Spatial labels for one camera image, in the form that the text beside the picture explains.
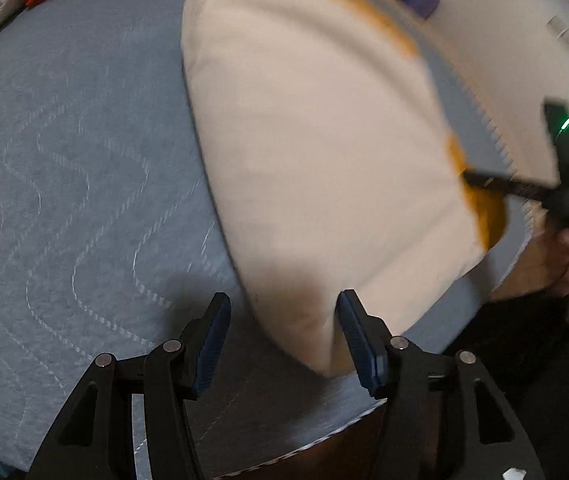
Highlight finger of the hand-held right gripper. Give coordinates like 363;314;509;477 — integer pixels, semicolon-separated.
463;170;553;207

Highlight white wall outlet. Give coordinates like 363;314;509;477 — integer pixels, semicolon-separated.
546;16;569;50

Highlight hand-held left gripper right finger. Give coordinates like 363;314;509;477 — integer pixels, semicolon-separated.
337;289;548;480

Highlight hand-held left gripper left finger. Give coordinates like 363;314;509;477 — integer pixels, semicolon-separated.
25;292;232;480

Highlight grey quilted mattress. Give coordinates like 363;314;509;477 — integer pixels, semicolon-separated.
0;0;535;478

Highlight cream and yellow hooded jacket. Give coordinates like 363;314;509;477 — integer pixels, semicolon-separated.
180;0;513;377

